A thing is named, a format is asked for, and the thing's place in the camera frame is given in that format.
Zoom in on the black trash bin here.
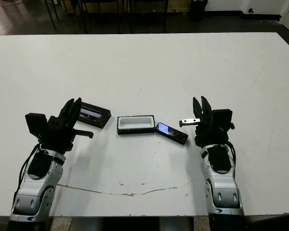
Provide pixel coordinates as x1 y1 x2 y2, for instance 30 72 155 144
189 0 209 22

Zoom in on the black box lid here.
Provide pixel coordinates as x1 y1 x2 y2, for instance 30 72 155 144
77 101 111 130

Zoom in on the black box base white insert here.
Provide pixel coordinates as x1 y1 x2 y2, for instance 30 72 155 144
117 115 157 136

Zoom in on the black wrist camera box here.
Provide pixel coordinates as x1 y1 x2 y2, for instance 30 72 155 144
211 109 233 136
25 112 49 140

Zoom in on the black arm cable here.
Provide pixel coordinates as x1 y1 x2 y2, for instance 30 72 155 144
223 138 237 176
13 143 43 200

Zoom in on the grey robot lower body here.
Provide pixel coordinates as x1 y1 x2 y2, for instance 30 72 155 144
72 216 196 231

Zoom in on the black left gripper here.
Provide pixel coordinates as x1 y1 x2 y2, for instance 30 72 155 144
37 97 94 153

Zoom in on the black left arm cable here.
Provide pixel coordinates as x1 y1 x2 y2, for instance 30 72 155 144
13 143 43 200

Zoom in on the black slanted metal leg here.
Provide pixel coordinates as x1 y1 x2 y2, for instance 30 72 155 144
45 0 57 31

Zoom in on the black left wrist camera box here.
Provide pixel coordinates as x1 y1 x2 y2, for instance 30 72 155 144
25 112 49 140

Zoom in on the black phone-like camera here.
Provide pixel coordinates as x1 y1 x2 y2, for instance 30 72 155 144
155 122 189 145

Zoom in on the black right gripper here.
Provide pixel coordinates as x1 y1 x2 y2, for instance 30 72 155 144
179 95 236 148

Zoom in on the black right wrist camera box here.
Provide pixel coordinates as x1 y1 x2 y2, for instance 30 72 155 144
211 109 233 136

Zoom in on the white cabinet panel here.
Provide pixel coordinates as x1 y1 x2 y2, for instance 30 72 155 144
279 0 289 27

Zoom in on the black metal desk frame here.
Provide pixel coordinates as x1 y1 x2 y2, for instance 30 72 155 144
78 0 171 34

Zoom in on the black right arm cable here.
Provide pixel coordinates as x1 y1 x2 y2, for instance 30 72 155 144
223 138 237 176

